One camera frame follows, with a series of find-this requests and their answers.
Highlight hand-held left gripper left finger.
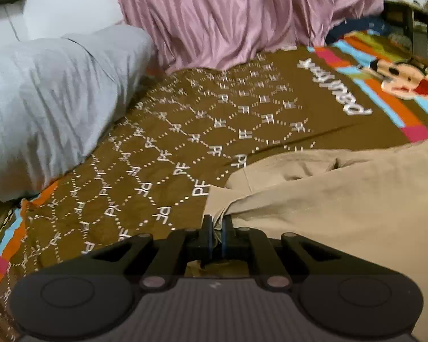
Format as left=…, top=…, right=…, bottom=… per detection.
left=81, top=214, right=215, bottom=290

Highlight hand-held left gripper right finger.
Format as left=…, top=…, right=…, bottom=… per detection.
left=219, top=217, right=347, bottom=290

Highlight beige pants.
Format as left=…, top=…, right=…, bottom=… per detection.
left=203, top=136, right=428, bottom=342

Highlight brown printed cartoon blanket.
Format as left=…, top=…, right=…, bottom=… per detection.
left=0, top=17, right=428, bottom=342

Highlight grey pillow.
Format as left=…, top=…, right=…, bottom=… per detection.
left=0, top=25, right=157, bottom=201

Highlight pink curtain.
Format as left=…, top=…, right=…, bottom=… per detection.
left=115, top=0, right=386, bottom=76

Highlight dark desk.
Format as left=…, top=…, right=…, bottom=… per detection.
left=382, top=0, right=428, bottom=63

